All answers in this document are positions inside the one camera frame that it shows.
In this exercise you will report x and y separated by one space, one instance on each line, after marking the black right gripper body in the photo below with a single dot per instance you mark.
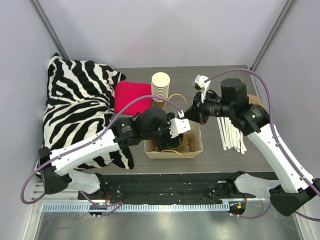
198 107

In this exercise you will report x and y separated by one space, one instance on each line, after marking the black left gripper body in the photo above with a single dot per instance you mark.
168 139

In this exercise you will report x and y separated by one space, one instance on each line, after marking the brown paper bag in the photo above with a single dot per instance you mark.
190 147

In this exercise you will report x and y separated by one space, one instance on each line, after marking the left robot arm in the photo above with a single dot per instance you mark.
58 171

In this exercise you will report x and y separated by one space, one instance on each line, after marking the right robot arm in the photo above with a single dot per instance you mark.
294 185

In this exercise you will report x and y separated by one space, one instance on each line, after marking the white wrapped straw bundle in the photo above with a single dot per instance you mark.
231 137

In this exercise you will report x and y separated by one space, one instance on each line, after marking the brown pulp cup carrier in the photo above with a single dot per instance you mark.
255 100

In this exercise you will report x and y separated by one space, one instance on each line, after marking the stack of brown paper cups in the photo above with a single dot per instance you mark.
160 83

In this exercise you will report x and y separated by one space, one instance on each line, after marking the pink folded cloth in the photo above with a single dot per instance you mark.
126 91

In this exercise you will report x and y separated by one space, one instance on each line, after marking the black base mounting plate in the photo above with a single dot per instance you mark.
168 189

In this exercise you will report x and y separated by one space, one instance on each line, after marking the zebra print pillow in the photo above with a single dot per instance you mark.
80 100

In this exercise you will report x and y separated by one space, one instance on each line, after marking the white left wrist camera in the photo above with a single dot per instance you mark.
179 126

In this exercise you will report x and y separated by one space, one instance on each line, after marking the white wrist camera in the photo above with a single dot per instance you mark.
179 126
202 84

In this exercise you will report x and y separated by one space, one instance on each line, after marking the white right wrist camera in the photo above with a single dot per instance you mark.
202 84

